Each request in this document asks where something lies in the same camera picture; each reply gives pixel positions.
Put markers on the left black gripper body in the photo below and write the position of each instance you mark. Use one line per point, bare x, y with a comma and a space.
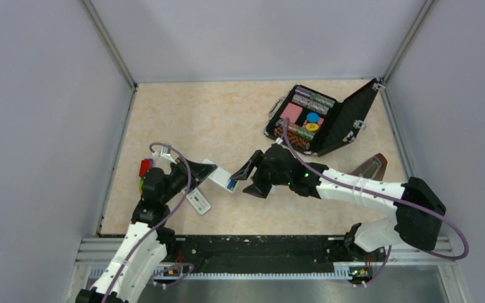
177, 180

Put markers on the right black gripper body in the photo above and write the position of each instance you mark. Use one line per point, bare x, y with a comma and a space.
264, 177

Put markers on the blue battery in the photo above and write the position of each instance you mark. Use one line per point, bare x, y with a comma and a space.
231, 184

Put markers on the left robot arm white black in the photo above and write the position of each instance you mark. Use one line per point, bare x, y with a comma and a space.
145, 244

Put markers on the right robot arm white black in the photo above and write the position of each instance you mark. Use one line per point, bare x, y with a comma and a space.
412, 209

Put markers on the white remote control with screen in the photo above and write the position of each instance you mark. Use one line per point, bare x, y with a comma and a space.
198, 201

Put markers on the orange black chip row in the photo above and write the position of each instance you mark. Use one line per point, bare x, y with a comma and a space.
291, 134

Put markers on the green chip stack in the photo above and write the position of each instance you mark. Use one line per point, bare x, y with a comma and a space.
305, 134

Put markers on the yellow dealer chip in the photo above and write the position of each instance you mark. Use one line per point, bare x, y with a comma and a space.
313, 127

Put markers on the pink card deck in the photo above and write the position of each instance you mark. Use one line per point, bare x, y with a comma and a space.
291, 112

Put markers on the black poker chip case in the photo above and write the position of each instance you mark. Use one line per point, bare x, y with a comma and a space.
340, 121

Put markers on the blue dealer chip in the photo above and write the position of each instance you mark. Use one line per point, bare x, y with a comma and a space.
313, 117

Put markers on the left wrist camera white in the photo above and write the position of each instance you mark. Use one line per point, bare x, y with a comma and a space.
163, 152

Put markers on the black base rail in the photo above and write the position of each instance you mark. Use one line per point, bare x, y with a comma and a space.
265, 254

